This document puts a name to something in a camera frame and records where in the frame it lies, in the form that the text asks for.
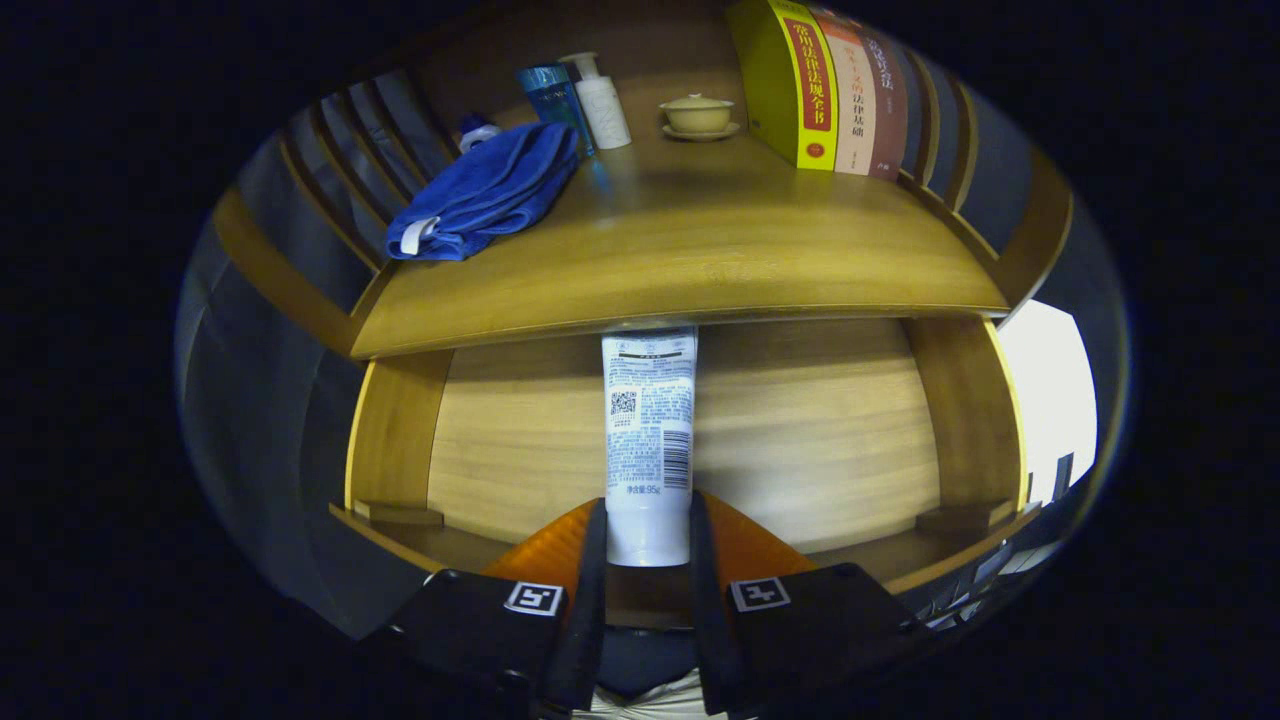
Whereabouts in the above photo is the white pump bottle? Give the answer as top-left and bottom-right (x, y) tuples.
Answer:
(558, 52), (633, 151)

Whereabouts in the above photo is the wooden countertop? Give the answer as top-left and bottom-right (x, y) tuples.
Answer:
(350, 70), (1011, 361)

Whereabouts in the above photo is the yellow lidded teacup with saucer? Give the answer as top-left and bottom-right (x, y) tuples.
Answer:
(658, 92), (743, 143)

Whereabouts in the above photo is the small white blue-capped bottle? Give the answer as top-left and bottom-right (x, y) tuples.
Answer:
(457, 113), (503, 154)

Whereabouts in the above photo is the person's dark clothing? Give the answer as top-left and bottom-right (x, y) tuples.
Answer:
(580, 628), (726, 720)

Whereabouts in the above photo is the folded blue towel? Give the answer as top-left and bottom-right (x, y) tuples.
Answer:
(385, 122), (583, 263)

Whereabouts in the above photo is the wooden drawer with black knob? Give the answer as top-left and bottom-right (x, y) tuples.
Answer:
(330, 318), (1046, 631)

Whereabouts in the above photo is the maroon book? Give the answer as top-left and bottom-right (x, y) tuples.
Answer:
(860, 25), (911, 182)

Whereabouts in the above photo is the teal cosmetic bottle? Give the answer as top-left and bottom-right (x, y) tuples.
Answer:
(515, 63), (598, 159)

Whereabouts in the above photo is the brown wooden cabinet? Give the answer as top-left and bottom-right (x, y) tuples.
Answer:
(205, 0), (1076, 366)

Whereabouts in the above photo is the white cosmetic tube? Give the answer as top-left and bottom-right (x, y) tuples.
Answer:
(600, 325), (699, 569)

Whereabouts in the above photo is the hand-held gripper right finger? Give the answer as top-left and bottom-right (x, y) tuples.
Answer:
(688, 490), (926, 716)

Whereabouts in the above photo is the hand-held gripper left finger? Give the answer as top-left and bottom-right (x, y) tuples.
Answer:
(385, 497), (609, 719)

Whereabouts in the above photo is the cream and orange book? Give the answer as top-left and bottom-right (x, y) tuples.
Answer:
(810, 5), (879, 177)

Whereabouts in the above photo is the thick yellow book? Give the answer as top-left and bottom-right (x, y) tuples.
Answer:
(725, 0), (839, 171)

